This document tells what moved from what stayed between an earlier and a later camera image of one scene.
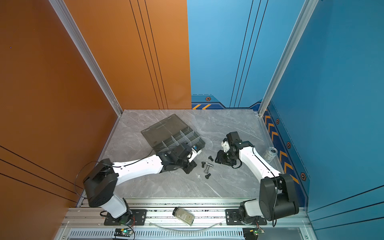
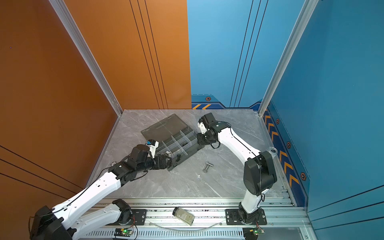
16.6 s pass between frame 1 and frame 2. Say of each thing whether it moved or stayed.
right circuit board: stayed
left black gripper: moved
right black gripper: moved
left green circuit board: stayed
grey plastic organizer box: stayed
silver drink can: stayed
